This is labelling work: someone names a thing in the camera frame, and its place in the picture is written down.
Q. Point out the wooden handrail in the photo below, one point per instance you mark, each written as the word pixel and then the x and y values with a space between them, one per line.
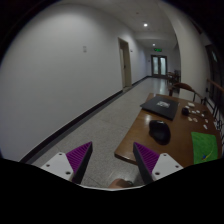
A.
pixel 216 85

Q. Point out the black computer mouse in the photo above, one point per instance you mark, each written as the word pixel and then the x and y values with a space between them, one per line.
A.
pixel 159 131

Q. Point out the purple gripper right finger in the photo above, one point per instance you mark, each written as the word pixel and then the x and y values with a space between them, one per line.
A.
pixel 153 166

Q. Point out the brown wooden table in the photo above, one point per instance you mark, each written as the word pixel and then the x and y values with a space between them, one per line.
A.
pixel 180 146

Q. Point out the double glass door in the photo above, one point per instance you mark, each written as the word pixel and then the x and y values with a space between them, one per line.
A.
pixel 159 65

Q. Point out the green exit sign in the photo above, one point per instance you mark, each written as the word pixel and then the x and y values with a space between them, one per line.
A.
pixel 157 49

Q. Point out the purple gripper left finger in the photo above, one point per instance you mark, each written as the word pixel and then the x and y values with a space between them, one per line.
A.
pixel 70 166

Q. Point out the wooden chair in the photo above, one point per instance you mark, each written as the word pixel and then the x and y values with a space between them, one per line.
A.
pixel 184 86

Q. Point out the beige side door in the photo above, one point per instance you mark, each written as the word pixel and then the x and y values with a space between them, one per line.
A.
pixel 125 63

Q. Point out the green mouse pad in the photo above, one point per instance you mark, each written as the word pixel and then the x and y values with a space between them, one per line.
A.
pixel 204 147

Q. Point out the small black cup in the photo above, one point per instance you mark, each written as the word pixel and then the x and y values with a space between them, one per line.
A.
pixel 185 111

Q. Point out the black laptop with sticker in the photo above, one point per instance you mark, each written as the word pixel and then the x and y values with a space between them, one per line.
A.
pixel 161 106

